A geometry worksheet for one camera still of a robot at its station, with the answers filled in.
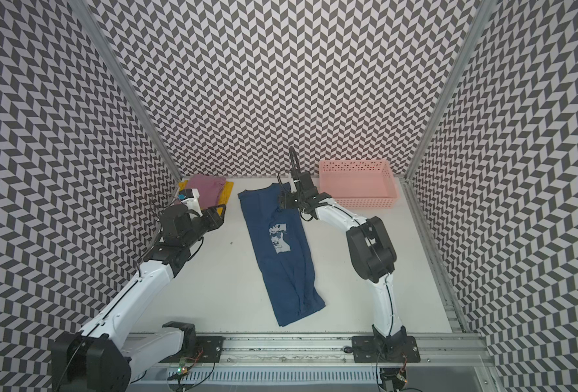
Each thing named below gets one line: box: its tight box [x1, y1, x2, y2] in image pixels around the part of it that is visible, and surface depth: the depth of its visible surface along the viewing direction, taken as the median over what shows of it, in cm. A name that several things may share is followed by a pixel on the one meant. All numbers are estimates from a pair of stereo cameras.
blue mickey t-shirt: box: [237, 182, 326, 327], surface depth 93 cm
